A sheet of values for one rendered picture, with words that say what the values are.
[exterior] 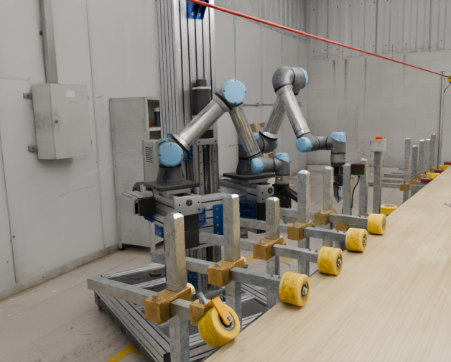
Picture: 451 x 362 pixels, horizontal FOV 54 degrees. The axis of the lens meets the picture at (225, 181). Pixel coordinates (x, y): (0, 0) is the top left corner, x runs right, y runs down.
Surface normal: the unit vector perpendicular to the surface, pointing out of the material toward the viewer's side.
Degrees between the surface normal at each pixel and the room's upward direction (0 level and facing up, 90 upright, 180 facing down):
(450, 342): 0
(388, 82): 90
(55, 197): 90
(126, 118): 90
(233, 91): 85
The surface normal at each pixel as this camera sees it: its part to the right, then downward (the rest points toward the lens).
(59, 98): 0.88, 0.05
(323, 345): -0.03, -0.99
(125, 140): -0.47, 0.15
